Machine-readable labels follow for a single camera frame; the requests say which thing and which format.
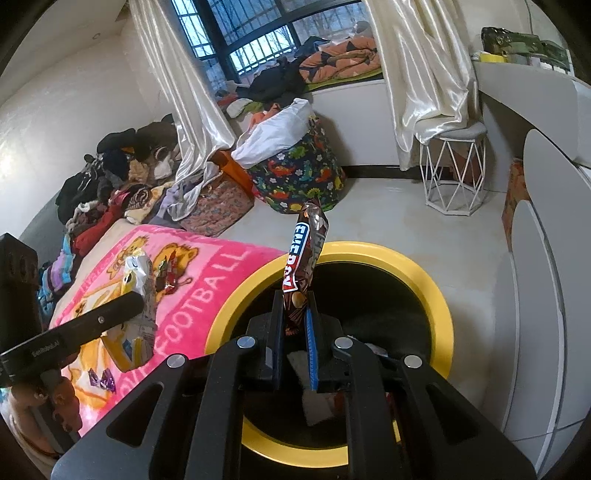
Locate lilac grey cloth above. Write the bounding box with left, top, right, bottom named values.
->
left=159, top=161, right=222, bottom=221

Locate white wire stool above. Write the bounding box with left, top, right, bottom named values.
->
left=419, top=124, right=489, bottom=217

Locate orange patterned quilt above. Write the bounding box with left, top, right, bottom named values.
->
left=299, top=36, right=383, bottom=86

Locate small purple foil wrapper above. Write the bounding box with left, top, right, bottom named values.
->
left=88, top=368, right=116, bottom=393

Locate brown floral bag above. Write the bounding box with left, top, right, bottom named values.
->
left=179, top=172, right=256, bottom=238

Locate camouflage bag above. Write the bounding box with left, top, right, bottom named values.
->
left=480, top=27, right=573, bottom=72

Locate person's left hand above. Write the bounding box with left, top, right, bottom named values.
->
left=9, top=376, right=84, bottom=457

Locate pile of clothes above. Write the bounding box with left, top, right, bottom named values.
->
left=37, top=115, right=185, bottom=319

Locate pink printed blanket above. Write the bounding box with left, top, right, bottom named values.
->
left=46, top=224, right=289, bottom=437

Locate dinosaur print storage bag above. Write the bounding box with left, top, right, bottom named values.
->
left=247, top=117, right=347, bottom=215

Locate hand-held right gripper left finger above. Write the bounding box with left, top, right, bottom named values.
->
left=51, top=291, right=284, bottom=480

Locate heap of light clothes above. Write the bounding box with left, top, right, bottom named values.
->
left=217, top=88, right=264, bottom=121

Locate brown snack bar wrapper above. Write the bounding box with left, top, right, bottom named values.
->
left=281, top=198, right=329, bottom=340

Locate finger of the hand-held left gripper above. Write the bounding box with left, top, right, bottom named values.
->
left=61, top=292, right=145, bottom=348

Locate heap of dark clothes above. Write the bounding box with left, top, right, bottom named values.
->
left=238, top=58, right=308, bottom=104

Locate black-framed window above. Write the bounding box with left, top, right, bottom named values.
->
left=171, top=0, right=384, bottom=93

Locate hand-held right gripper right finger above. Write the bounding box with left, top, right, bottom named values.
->
left=302, top=295, right=536, bottom=480

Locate yellow-rimmed black trash bin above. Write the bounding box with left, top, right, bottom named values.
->
left=203, top=241, right=455, bottom=469

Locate large white plastic bag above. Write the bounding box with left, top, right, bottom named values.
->
left=231, top=98, right=315, bottom=169

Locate small colourful snack wrapper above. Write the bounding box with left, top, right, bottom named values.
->
left=157, top=259, right=180, bottom=295

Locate yellow white snack packet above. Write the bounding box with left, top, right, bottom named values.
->
left=121, top=251, right=160, bottom=367

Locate cream satin curtain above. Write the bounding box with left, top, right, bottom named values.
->
left=129, top=0, right=238, bottom=188
left=362, top=0, right=485, bottom=171

